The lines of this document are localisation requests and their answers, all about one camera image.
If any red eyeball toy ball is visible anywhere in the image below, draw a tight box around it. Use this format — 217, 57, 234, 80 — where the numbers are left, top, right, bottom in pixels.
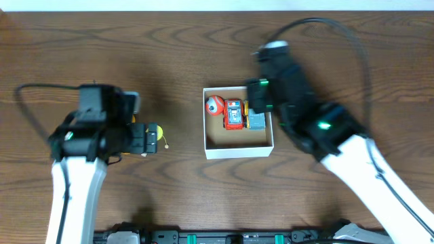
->
205, 95, 224, 116

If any yellow grey toy truck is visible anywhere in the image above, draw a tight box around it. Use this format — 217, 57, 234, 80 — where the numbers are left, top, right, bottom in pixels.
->
244, 100, 266, 131

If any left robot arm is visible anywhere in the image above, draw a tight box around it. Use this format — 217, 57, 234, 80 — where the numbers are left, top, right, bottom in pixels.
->
45, 113, 165, 243

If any red toy fire truck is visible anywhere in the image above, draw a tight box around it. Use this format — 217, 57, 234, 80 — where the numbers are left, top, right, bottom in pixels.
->
223, 99, 245, 130

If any white cardboard box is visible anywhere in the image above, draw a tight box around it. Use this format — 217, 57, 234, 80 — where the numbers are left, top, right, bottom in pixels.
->
202, 85, 275, 160

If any yellow yo-yo with string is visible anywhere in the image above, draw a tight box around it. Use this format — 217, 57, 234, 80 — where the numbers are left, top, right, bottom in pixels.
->
145, 123, 170, 153

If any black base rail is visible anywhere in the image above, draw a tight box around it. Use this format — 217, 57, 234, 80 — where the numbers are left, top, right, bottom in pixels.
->
93, 222, 391, 244

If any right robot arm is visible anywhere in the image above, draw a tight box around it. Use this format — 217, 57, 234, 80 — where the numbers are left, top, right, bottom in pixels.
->
248, 64, 433, 243

